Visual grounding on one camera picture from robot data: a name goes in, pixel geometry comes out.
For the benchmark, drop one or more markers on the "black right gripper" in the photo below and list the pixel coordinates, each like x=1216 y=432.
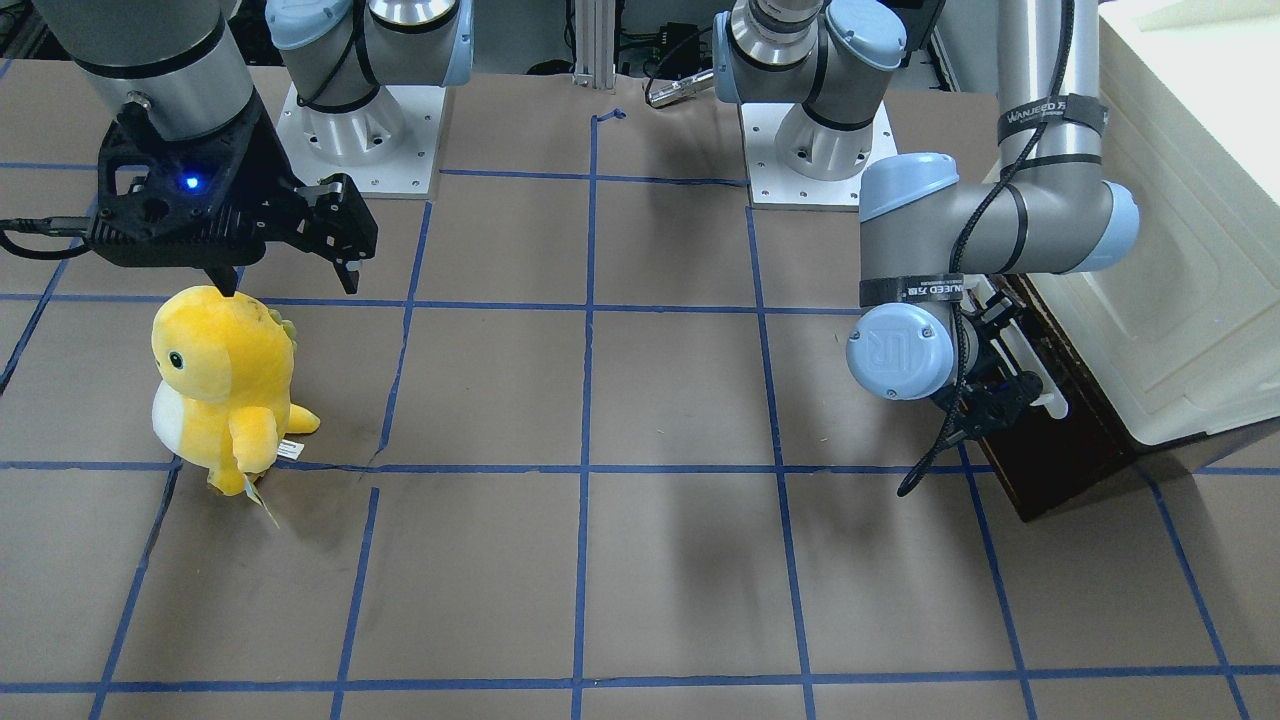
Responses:
x=268 y=163

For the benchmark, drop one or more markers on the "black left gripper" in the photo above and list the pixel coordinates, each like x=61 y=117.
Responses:
x=1001 y=393

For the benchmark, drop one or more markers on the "white plastic drawer handle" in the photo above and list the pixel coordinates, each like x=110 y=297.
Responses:
x=1018 y=355

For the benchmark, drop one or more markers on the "dark brown wooden drawer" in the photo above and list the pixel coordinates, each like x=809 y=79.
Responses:
x=1042 y=461

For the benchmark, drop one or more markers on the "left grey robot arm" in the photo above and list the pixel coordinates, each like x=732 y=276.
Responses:
x=923 y=231

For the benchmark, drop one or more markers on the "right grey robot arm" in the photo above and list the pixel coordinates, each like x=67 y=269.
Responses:
x=181 y=60

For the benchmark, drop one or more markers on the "yellow plush dinosaur toy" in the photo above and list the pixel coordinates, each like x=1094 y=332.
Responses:
x=224 y=400

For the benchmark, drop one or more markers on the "cream plastic storage box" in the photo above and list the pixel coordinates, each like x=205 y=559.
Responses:
x=1181 y=335

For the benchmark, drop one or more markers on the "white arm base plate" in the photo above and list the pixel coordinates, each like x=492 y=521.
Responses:
x=389 y=147
x=796 y=164

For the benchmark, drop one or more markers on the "aluminium frame post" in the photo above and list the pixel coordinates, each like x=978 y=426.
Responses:
x=594 y=43

